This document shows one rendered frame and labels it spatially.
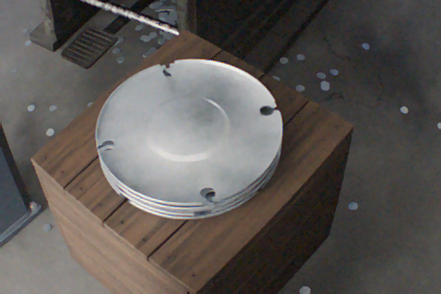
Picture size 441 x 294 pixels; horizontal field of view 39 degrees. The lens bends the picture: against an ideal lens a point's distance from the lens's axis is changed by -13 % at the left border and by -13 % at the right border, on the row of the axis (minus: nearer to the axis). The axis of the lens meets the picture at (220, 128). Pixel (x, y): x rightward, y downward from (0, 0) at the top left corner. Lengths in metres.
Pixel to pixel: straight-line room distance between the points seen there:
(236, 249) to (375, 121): 0.73
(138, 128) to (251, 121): 0.17
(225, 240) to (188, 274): 0.08
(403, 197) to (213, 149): 0.59
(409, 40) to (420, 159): 0.43
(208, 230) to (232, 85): 0.26
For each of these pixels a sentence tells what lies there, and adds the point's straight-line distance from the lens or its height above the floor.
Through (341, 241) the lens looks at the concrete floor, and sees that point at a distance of 1.42.
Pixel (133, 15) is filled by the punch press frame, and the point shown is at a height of 0.18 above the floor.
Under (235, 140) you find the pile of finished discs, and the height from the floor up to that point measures 0.39.
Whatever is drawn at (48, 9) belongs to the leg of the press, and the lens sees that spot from 1.77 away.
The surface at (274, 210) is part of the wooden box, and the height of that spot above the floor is 0.35.
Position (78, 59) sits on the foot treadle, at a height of 0.16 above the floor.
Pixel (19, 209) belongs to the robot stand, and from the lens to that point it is 1.45.
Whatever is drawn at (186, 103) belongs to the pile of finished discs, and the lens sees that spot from 1.10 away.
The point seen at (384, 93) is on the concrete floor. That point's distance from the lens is 1.70.
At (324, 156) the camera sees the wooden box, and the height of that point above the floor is 0.35.
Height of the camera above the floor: 1.20
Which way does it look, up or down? 50 degrees down
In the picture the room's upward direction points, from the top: 2 degrees counter-clockwise
